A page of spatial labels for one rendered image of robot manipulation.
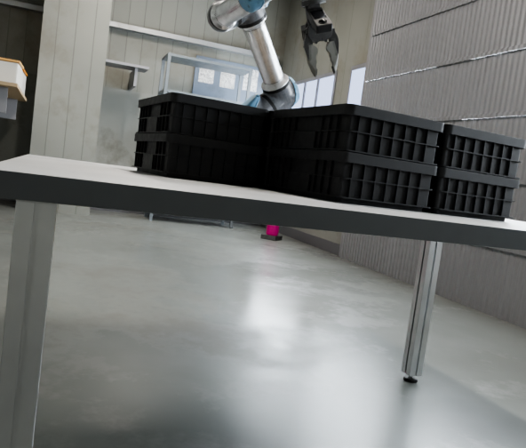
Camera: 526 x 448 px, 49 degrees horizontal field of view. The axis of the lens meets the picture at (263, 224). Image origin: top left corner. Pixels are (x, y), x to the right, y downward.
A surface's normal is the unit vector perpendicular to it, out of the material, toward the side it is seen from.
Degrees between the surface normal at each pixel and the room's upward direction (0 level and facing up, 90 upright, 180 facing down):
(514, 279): 90
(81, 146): 90
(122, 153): 90
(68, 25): 90
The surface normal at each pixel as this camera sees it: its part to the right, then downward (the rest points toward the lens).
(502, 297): -0.93, -0.09
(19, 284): 0.33, 0.12
